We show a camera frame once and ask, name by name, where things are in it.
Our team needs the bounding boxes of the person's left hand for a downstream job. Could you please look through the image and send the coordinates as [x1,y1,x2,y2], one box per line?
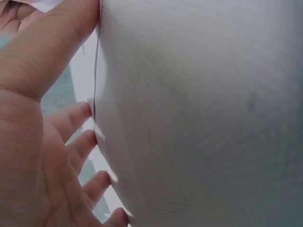
[0,0,135,227]

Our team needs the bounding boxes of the person's right hand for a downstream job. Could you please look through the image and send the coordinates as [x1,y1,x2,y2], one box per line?
[0,0,45,36]

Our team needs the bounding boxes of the thin white sheet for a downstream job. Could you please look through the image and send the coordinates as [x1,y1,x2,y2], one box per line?
[68,0,135,219]

